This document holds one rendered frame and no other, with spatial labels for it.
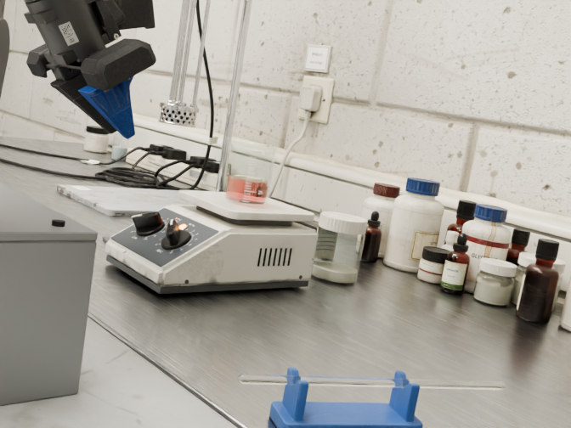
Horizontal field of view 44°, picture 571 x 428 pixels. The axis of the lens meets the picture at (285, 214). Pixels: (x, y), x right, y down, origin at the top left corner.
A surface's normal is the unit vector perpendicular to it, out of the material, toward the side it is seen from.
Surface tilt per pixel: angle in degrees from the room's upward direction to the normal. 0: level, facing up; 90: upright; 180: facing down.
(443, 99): 90
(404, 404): 90
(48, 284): 90
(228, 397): 0
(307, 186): 90
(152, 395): 0
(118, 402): 0
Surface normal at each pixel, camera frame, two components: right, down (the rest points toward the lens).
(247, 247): 0.62, 0.22
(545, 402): 0.16, -0.98
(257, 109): -0.75, -0.02
